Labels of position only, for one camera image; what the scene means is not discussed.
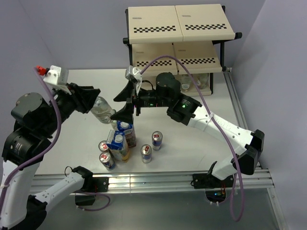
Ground blue carton maroon side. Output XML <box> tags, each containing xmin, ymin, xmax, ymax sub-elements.
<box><xmin>117</xmin><ymin>121</ymin><xmax>137</xmax><ymax>148</ymax></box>

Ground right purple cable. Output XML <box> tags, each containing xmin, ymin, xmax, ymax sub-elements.
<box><xmin>140</xmin><ymin>55</ymin><xmax>245</xmax><ymax>222</ymax></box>

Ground clear bottle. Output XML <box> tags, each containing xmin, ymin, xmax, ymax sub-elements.
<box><xmin>180</xmin><ymin>74</ymin><xmax>194</xmax><ymax>92</ymax></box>
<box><xmin>196</xmin><ymin>73</ymin><xmax>210</xmax><ymax>90</ymax></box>
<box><xmin>91</xmin><ymin>96</ymin><xmax>116</xmax><ymax>124</ymax></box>

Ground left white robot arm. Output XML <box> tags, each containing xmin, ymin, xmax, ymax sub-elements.
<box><xmin>0</xmin><ymin>83</ymin><xmax>100</xmax><ymax>230</ymax></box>

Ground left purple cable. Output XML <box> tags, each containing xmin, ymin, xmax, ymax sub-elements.
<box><xmin>0</xmin><ymin>67</ymin><xmax>62</xmax><ymax>207</ymax></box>

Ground aluminium side rail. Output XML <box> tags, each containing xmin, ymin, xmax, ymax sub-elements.
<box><xmin>224</xmin><ymin>68</ymin><xmax>288</xmax><ymax>230</ymax></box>

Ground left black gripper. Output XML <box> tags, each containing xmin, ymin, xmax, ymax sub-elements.
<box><xmin>41</xmin><ymin>80</ymin><xmax>101</xmax><ymax>136</ymax></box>

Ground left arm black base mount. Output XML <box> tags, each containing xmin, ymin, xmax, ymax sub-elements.
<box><xmin>81</xmin><ymin>177</ymin><xmax>109</xmax><ymax>193</ymax></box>

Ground beige three-tier shelf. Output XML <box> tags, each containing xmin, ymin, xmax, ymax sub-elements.
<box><xmin>123</xmin><ymin>4</ymin><xmax>242</xmax><ymax>95</ymax></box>

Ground energy drink can right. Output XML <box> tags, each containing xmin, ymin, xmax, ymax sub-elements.
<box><xmin>152</xmin><ymin>131</ymin><xmax>163</xmax><ymax>150</ymax></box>

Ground aluminium front rail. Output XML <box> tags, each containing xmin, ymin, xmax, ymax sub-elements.
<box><xmin>30</xmin><ymin>171</ymin><xmax>269</xmax><ymax>194</ymax></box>

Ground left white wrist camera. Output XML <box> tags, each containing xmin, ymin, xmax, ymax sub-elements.
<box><xmin>35</xmin><ymin>65</ymin><xmax>71</xmax><ymax>94</ymax></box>

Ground purple cable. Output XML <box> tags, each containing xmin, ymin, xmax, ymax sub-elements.
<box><xmin>140</xmin><ymin>55</ymin><xmax>245</xmax><ymax>222</ymax></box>
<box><xmin>0</xmin><ymin>67</ymin><xmax>62</xmax><ymax>207</ymax></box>

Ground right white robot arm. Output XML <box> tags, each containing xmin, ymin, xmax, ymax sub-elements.
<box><xmin>111</xmin><ymin>72</ymin><xmax>265</xmax><ymax>187</ymax></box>

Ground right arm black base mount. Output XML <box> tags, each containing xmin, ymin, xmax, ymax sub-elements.
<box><xmin>190</xmin><ymin>173</ymin><xmax>234</xmax><ymax>189</ymax></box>

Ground energy drink can hidden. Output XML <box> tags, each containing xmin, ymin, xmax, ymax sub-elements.
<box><xmin>98</xmin><ymin>141</ymin><xmax>111</xmax><ymax>153</ymax></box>

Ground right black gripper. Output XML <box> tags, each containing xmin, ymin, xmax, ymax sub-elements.
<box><xmin>110</xmin><ymin>80</ymin><xmax>171</xmax><ymax>124</ymax></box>

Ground blue carton yellow side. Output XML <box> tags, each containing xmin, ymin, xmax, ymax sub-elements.
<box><xmin>106</xmin><ymin>130</ymin><xmax>130</xmax><ymax>162</ymax></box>

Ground energy drink can front-left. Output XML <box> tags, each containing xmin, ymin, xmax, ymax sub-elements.
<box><xmin>99</xmin><ymin>152</ymin><xmax>116</xmax><ymax>171</ymax></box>

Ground energy drink can centre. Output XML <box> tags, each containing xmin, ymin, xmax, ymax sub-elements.
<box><xmin>141</xmin><ymin>144</ymin><xmax>152</xmax><ymax>163</ymax></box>

